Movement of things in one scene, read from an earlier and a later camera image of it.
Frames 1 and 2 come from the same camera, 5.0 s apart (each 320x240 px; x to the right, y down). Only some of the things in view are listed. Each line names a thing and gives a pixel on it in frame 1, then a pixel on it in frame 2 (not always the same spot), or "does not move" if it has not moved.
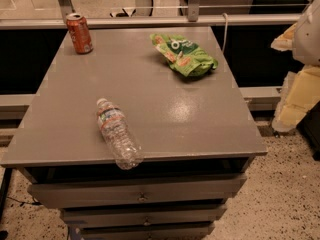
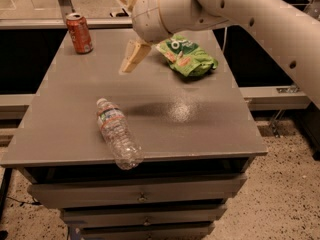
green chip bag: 183,55 does not move
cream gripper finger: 285,42 -> 128,0
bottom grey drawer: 147,232 does not move
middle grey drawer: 143,216 does not move
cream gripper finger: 300,93 -> 135,54
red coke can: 79,32 does not move
